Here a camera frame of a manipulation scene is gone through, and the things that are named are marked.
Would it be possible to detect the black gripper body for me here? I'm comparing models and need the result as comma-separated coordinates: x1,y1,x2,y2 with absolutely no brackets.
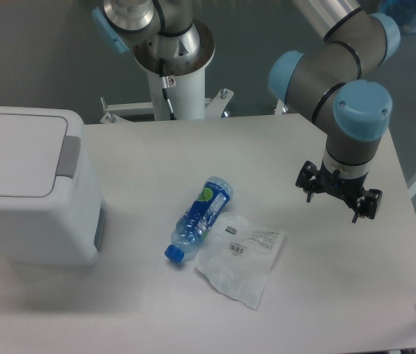
313,164,367,209

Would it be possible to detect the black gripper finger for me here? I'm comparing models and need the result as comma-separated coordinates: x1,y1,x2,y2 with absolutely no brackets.
352,189,383,223
295,161,322,203

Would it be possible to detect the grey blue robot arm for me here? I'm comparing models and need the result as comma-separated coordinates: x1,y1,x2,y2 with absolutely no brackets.
92,1,401,219

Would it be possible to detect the white plastic trash can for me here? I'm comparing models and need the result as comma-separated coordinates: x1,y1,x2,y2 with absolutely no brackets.
0,106,106,266

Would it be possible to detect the white trash can lid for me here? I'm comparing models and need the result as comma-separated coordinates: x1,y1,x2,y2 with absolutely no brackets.
0,110,83,198

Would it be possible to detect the clear plastic packaging bag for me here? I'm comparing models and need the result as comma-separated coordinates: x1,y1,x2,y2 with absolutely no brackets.
195,212,286,310

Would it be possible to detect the blue plastic water bottle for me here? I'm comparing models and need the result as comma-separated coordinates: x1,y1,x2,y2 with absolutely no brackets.
164,176,234,264

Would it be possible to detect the white metal base frame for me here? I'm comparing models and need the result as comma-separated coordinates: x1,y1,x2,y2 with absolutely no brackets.
100,88,235,124

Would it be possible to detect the black cable on pedestal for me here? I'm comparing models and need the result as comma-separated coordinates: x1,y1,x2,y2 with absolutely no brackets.
158,58,178,122

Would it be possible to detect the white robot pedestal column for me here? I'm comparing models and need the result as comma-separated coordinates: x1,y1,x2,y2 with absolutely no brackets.
133,20,215,105

